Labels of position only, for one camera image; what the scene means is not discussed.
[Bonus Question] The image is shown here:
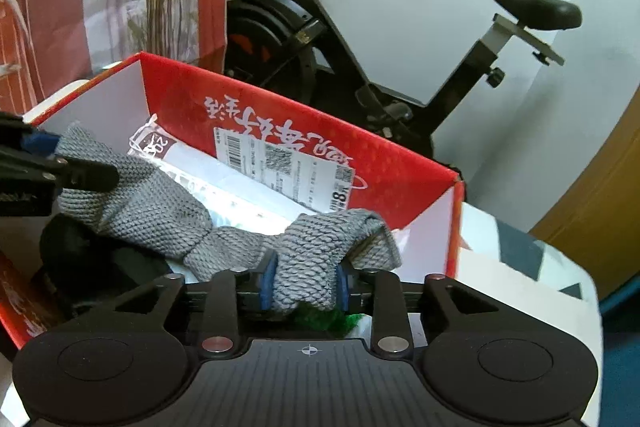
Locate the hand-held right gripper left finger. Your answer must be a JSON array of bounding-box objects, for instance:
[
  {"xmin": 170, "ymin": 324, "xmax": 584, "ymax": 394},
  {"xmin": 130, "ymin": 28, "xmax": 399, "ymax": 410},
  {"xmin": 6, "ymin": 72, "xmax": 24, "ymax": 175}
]
[{"xmin": 107, "ymin": 252, "xmax": 280, "ymax": 361}]

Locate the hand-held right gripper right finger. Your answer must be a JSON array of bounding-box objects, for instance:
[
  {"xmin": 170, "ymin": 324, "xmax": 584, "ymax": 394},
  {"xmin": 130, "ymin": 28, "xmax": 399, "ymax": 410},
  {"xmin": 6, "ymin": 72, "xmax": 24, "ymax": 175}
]
[{"xmin": 334, "ymin": 260, "xmax": 490, "ymax": 361}]

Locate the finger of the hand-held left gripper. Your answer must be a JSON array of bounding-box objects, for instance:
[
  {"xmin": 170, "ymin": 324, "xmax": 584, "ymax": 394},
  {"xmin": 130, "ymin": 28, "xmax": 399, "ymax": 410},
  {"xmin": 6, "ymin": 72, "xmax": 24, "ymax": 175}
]
[
  {"xmin": 0, "ymin": 111, "xmax": 64, "ymax": 180},
  {"xmin": 0, "ymin": 156, "xmax": 122, "ymax": 219}
]

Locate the grey knitted scarf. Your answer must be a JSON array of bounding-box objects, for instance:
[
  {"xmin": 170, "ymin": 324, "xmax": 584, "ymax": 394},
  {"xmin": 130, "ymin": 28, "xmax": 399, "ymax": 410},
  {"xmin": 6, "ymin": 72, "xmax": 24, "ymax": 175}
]
[{"xmin": 52, "ymin": 124, "xmax": 404, "ymax": 314}]

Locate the white face mask packet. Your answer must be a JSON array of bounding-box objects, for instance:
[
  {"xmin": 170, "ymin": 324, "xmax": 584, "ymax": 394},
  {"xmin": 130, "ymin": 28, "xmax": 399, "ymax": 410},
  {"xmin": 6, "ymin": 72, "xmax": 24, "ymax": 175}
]
[{"xmin": 127, "ymin": 113, "xmax": 313, "ymax": 239}]

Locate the red cardboard box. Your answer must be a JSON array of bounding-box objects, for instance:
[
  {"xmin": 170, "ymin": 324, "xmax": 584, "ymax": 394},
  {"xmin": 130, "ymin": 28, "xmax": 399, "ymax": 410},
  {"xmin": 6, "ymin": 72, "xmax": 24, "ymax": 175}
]
[{"xmin": 0, "ymin": 51, "xmax": 467, "ymax": 352}]

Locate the green cloth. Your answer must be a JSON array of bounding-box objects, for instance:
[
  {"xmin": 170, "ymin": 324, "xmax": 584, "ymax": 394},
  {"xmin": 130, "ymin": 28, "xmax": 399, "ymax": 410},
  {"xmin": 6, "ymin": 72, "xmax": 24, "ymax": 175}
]
[{"xmin": 289, "ymin": 301, "xmax": 365, "ymax": 337}]

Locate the black cloth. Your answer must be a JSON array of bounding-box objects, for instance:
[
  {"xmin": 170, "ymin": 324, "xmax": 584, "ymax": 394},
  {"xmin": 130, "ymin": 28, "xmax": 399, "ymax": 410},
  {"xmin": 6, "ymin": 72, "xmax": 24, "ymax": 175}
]
[{"xmin": 39, "ymin": 212, "xmax": 177, "ymax": 324}]

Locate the black exercise bike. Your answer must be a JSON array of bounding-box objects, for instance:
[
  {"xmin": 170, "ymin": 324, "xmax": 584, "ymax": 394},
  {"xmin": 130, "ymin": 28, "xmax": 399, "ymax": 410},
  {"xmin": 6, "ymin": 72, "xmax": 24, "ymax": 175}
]
[{"xmin": 224, "ymin": 0, "xmax": 584, "ymax": 174}]

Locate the wooden door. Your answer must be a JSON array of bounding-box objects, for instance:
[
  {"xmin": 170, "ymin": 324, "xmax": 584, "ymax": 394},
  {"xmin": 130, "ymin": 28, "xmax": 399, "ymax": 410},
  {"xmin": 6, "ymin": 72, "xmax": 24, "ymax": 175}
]
[{"xmin": 526, "ymin": 52, "xmax": 640, "ymax": 305}]

